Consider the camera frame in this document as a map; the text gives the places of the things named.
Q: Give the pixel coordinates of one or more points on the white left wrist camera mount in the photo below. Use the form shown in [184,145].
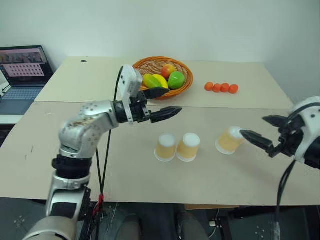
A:
[130,80]

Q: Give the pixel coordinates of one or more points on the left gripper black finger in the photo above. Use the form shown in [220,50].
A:
[156,92]
[165,113]

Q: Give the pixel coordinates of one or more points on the open dark laptop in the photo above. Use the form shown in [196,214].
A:
[22,72]

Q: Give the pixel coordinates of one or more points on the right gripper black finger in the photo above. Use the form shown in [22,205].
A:
[276,120]
[258,140]

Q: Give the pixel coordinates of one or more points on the yellow toy lemon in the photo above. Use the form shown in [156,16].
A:
[162,80]

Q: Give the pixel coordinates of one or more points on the white side desk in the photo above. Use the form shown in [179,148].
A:
[10,119]

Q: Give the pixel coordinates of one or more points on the yellow-green toy mango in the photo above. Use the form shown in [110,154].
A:
[149,81]

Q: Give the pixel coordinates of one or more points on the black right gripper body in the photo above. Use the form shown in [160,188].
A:
[290,140]

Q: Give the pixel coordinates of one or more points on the small white plug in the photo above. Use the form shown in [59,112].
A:
[212,223]

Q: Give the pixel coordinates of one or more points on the orange paper cup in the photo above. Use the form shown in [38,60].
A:
[227,142]
[165,150]
[188,150]

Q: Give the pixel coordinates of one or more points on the small orange-red ball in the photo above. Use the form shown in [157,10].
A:
[233,89]
[225,87]
[208,86]
[217,88]

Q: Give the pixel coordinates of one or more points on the red-yellow toy peach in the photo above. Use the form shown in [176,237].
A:
[167,71]

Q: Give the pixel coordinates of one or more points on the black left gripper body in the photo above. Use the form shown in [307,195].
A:
[138,110]

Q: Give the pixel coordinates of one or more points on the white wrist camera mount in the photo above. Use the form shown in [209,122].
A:
[130,80]
[311,112]

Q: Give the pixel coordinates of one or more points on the small black scrap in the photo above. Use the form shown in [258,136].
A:
[84,60]

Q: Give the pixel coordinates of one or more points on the orange wicker basket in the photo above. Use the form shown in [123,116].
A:
[186,85]

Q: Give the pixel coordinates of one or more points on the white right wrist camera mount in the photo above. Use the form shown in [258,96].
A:
[311,112]

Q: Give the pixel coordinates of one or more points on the green toy fruit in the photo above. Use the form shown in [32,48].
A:
[176,80]

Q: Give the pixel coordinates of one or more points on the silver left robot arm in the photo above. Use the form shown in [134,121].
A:
[82,130]

